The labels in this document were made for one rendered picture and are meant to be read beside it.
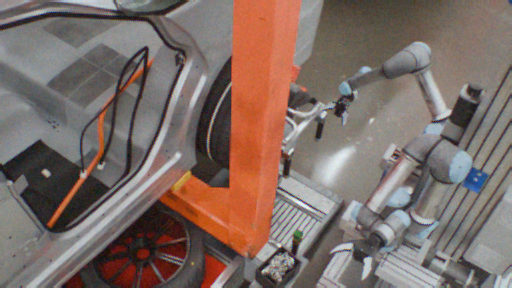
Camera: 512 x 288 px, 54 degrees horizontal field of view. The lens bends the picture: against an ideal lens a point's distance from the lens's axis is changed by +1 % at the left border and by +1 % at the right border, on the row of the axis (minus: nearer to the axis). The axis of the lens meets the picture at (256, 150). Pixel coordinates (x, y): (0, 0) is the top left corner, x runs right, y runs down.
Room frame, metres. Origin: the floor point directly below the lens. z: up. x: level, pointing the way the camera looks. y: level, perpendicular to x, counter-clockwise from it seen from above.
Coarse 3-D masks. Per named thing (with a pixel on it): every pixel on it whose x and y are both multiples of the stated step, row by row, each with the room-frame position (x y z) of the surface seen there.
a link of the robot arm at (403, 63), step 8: (400, 56) 2.08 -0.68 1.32; (408, 56) 2.07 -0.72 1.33; (384, 64) 2.09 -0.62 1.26; (392, 64) 2.06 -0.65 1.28; (400, 64) 2.04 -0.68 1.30; (408, 64) 2.04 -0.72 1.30; (368, 72) 2.15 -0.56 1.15; (376, 72) 2.10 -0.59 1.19; (384, 72) 2.06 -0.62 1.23; (392, 72) 2.04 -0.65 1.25; (400, 72) 2.03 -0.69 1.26; (408, 72) 2.04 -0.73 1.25; (352, 80) 2.20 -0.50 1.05; (360, 80) 2.15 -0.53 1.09; (368, 80) 2.12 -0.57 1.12; (376, 80) 2.10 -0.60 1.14; (344, 88) 2.19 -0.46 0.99; (352, 88) 2.18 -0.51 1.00
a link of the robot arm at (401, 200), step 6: (396, 192) 1.43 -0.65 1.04; (402, 192) 1.44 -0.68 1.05; (396, 198) 1.40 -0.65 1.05; (402, 198) 1.40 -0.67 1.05; (408, 198) 1.40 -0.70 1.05; (390, 204) 1.37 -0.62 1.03; (396, 204) 1.37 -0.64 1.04; (402, 204) 1.37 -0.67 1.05; (408, 204) 1.38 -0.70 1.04; (384, 210) 1.38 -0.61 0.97; (390, 210) 1.37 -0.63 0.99; (396, 210) 1.36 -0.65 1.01; (402, 210) 1.35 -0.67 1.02; (384, 216) 1.38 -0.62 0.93
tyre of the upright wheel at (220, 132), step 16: (224, 64) 2.09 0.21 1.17; (224, 80) 1.99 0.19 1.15; (208, 96) 1.93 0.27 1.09; (224, 96) 1.91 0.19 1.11; (208, 112) 1.87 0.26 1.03; (224, 112) 1.84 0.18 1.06; (208, 128) 1.82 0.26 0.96; (224, 128) 1.79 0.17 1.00; (224, 144) 1.76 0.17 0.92; (224, 160) 1.75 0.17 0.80
